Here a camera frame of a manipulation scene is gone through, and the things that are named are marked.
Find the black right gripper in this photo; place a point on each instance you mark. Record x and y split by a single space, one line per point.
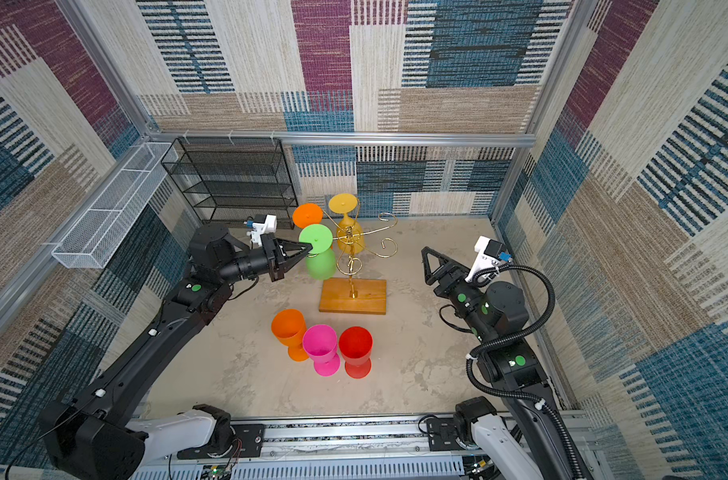
445 261

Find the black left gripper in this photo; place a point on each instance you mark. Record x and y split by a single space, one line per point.
275 252

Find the green plastic wine glass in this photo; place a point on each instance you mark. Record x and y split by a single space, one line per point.
321 262

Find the orange back wine glass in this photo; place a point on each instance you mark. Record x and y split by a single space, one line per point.
307 214

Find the orange wine glass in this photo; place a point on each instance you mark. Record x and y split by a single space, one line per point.
307 214
289 327

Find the yellow plastic wine glass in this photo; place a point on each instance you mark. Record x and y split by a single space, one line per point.
349 232

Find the orange front wine glass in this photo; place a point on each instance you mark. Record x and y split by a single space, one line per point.
289 327

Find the pink plastic wine glass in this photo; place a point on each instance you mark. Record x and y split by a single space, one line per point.
320 342

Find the red plastic wine glass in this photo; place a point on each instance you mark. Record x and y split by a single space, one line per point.
356 344

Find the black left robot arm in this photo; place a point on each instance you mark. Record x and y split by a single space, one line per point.
94 436

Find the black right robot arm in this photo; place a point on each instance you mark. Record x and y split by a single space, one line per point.
515 421

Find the black mesh shelf rack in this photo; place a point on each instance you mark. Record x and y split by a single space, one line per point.
233 180

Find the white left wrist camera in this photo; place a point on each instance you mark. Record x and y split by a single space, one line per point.
259 225

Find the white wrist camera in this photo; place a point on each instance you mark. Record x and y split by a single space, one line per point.
491 256
259 225

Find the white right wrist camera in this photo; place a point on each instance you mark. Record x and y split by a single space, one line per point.
491 256

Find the gold wire wine glass rack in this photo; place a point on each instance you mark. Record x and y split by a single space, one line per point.
350 294

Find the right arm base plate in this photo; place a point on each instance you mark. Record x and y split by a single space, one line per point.
447 433

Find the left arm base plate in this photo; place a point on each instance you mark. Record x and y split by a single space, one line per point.
243 440

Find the white wire mesh basket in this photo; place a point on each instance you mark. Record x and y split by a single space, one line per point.
98 233

